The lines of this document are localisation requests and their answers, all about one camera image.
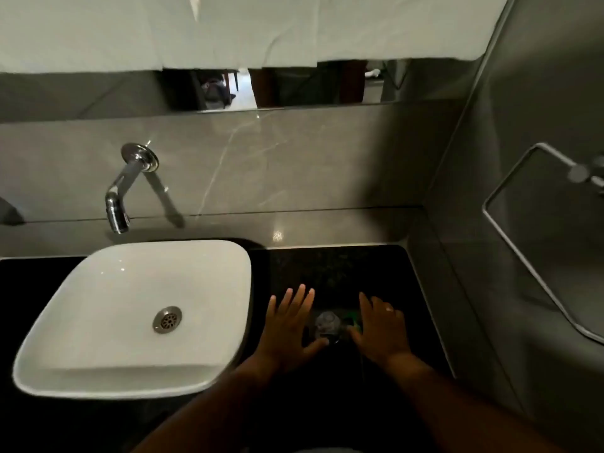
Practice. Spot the person's right hand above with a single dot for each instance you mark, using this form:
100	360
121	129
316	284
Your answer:
383	337

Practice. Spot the person's left hand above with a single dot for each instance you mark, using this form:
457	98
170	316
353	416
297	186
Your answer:
283	339

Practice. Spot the person's left little finger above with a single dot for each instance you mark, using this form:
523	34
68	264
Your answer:
271	311

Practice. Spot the person's left middle finger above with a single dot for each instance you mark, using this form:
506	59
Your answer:
297	300

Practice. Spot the person's left thumb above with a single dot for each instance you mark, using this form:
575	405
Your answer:
316	347

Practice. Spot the person's right thumb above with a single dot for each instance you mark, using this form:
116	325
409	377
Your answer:
356	335

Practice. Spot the person's right forearm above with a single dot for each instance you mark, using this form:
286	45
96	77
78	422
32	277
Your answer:
453	405

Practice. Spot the person's left forearm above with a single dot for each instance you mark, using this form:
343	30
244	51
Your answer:
212	410

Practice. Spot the small clear bottle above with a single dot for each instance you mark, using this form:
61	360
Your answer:
328	325

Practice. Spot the round metal sink drain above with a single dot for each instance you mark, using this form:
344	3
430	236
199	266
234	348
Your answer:
167	319

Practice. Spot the white square sink basin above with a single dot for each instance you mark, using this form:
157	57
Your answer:
122	287

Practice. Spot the white cloth over mirror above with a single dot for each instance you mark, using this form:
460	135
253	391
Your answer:
236	28

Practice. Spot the chrome wall faucet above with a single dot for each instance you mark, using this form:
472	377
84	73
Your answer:
123	181

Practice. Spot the wall mirror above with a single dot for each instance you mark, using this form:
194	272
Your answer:
302	87

